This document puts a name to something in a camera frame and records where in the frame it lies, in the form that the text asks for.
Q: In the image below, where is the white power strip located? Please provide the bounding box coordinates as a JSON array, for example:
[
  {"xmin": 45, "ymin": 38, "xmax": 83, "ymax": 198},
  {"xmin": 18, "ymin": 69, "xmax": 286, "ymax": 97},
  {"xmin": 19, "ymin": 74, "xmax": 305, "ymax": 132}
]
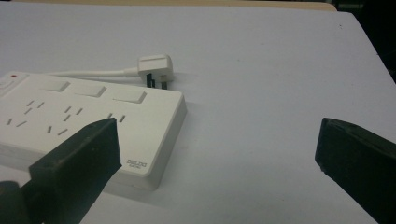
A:
[{"xmin": 0, "ymin": 71, "xmax": 188, "ymax": 191}]

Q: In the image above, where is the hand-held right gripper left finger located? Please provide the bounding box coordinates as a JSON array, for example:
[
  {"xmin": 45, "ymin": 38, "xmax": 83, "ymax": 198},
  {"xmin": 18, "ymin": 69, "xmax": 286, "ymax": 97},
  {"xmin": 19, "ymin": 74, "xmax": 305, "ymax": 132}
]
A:
[{"xmin": 19, "ymin": 117, "xmax": 122, "ymax": 224}]

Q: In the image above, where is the white plug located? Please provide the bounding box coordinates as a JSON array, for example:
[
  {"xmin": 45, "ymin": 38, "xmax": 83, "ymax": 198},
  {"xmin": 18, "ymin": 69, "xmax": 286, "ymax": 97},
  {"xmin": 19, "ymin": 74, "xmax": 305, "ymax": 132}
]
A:
[{"xmin": 136, "ymin": 53, "xmax": 174, "ymax": 91}]

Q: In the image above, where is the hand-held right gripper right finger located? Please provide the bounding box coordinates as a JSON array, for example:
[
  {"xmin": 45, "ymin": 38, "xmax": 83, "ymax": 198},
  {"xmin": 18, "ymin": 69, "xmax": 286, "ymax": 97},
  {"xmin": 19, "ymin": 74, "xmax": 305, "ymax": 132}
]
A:
[{"xmin": 314, "ymin": 117, "xmax": 396, "ymax": 224}]

